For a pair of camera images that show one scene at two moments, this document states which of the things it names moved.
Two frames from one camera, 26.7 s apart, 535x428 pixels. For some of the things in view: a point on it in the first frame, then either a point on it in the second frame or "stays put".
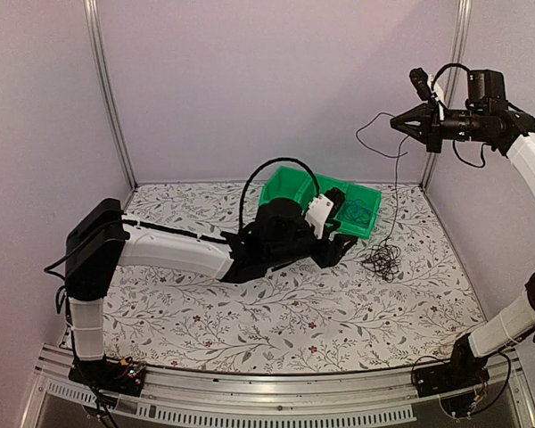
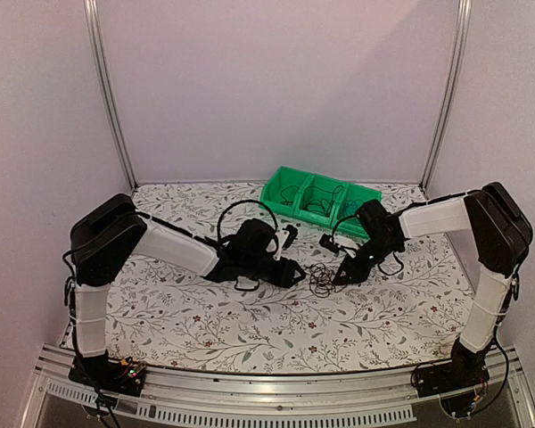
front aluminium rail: [226, 398] stays put
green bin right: [358, 214] stays put
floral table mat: [403, 296] stays put
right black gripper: [429, 129] -> [357, 274]
